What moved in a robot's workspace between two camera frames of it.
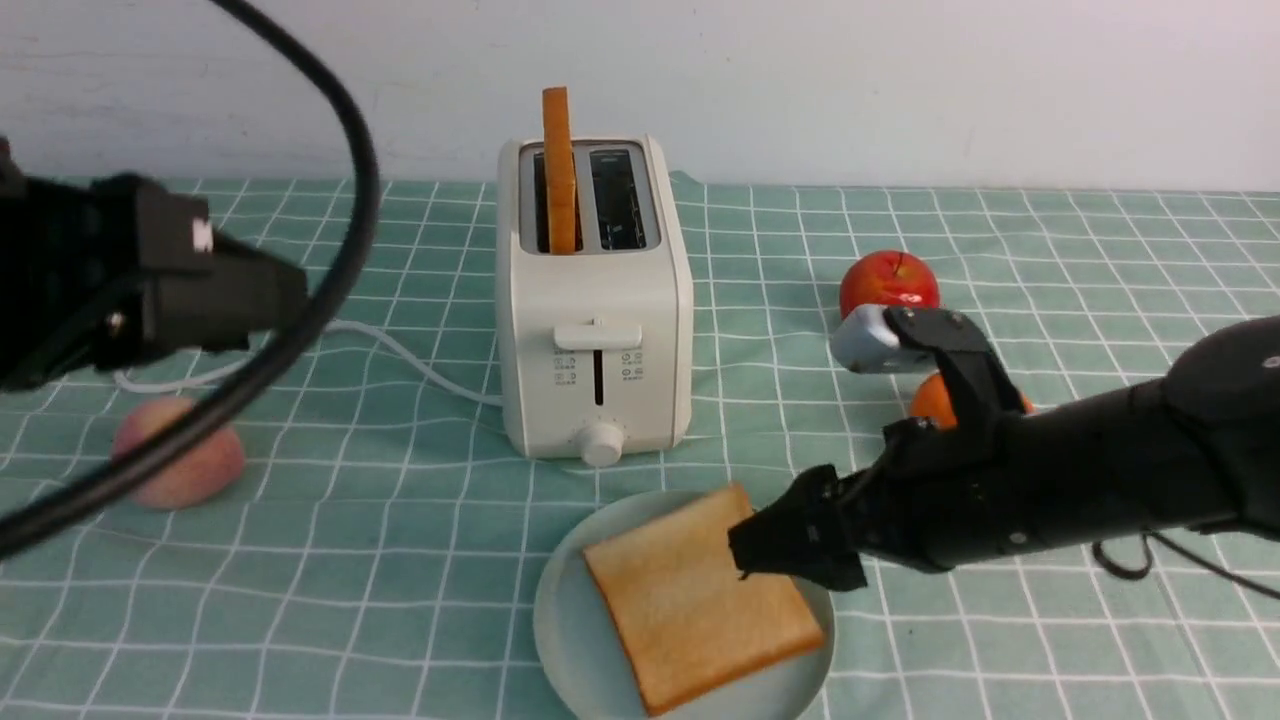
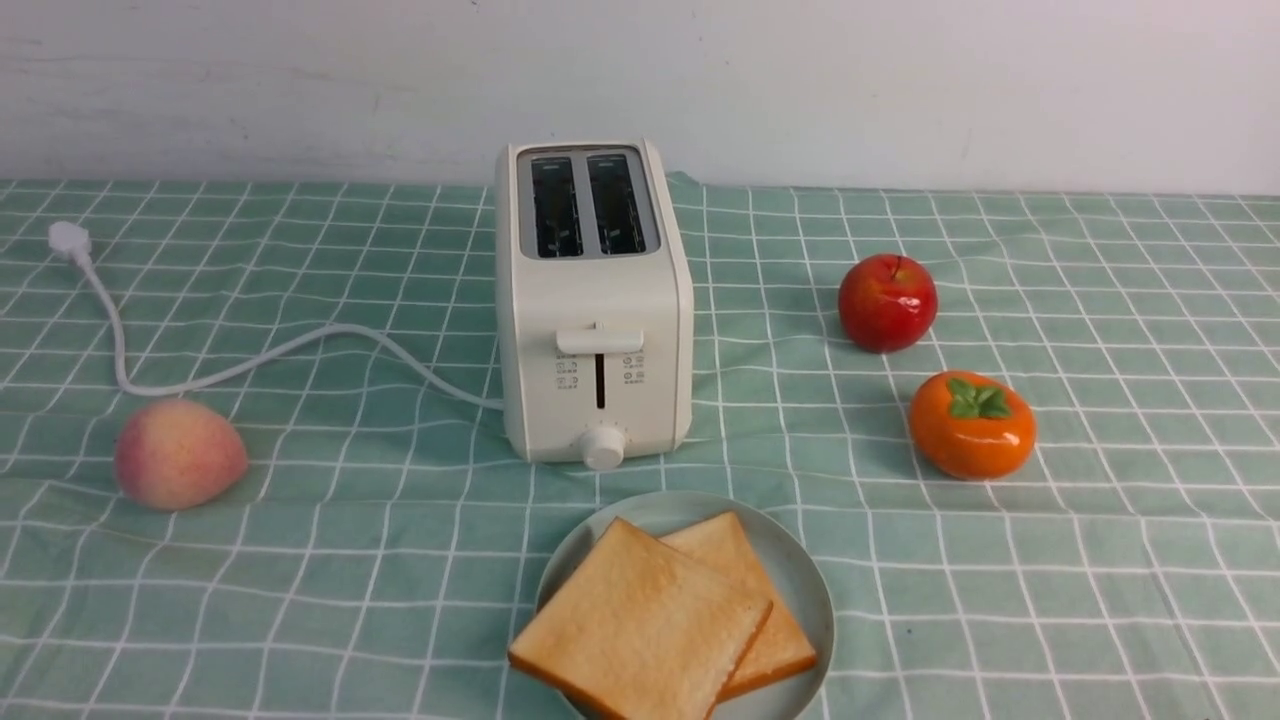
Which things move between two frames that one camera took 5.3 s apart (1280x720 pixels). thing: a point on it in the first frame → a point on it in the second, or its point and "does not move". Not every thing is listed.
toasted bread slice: [560, 180] → [642, 631]
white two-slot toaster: [594, 348] does not move
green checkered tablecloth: [380, 555] does not move
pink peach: [201, 471] does not move
